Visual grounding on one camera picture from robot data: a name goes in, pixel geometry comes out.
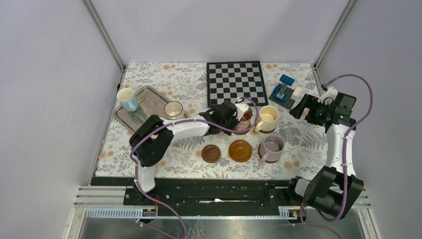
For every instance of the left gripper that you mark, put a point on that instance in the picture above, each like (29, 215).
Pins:
(235, 121)

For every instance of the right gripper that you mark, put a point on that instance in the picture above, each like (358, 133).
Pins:
(310, 102)

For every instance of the brown wooden coaster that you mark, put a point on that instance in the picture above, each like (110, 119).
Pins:
(265, 128)
(216, 131)
(267, 156)
(240, 151)
(241, 132)

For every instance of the pink enamel mug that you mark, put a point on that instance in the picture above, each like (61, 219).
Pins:
(245, 121)

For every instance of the cream yellow mug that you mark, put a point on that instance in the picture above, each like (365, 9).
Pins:
(268, 115)

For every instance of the dark walnut coaster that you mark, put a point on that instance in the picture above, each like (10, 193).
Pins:
(211, 153)

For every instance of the white black-rimmed enamel mug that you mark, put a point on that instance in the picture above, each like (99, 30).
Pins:
(174, 110)

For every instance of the lavender ceramic mug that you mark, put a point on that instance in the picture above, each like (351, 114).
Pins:
(273, 143)

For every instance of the light blue mug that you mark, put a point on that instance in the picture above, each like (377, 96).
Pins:
(128, 99)

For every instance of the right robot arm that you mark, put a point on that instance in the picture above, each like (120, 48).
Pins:
(335, 188)

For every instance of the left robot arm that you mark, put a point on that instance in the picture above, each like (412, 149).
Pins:
(151, 141)

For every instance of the white lego brick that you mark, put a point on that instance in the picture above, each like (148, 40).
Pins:
(296, 93)

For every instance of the grey lego baseplate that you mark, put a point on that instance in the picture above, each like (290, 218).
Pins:
(281, 95)

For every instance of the blue lego brick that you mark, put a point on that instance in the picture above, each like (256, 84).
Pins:
(286, 80)

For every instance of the black white chessboard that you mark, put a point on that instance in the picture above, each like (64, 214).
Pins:
(227, 81)

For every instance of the metal serving tray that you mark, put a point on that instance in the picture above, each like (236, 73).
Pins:
(151, 102)

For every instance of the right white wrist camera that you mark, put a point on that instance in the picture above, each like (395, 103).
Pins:
(329, 94)

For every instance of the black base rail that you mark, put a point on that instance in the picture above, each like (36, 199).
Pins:
(215, 197)

